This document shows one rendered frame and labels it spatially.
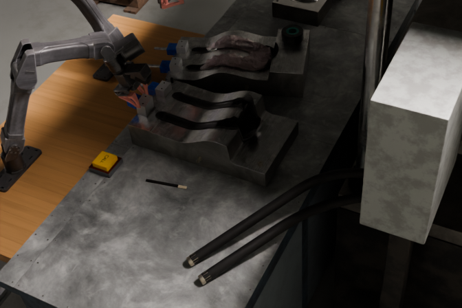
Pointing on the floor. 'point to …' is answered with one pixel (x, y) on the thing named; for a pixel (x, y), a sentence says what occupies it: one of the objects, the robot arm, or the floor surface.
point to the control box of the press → (412, 146)
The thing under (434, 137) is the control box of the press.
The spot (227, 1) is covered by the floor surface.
